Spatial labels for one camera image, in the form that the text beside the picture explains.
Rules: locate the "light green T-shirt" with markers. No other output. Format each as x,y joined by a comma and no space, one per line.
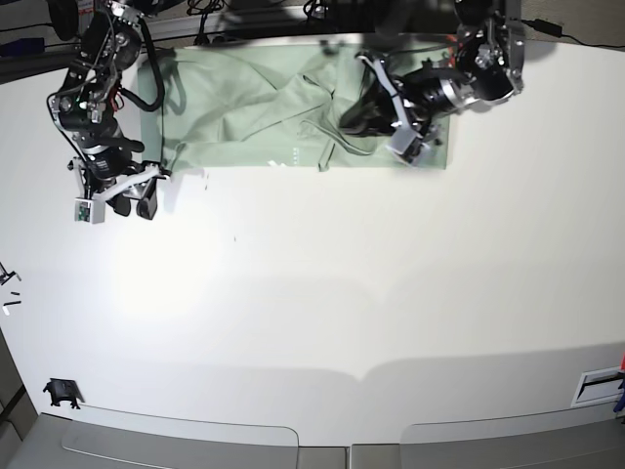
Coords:
260,105

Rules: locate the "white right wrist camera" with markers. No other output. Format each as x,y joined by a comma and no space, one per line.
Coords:
89,211

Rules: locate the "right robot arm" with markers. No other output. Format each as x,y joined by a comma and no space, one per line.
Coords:
84,109

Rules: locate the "grey chair back left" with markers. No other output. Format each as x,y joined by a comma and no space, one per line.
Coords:
141,450

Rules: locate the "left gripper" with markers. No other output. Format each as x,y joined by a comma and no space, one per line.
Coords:
385,105

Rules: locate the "grey chair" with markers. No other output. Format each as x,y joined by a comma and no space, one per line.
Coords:
141,450
583,437

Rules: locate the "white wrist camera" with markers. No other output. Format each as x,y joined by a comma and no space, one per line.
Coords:
89,211
408,147

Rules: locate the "grey chair back right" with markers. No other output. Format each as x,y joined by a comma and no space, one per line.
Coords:
583,437

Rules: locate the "black table clamp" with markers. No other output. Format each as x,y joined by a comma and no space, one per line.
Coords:
62,390

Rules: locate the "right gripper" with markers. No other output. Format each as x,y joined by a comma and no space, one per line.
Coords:
140,184

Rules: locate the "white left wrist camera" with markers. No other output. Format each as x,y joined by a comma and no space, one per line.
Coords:
408,147

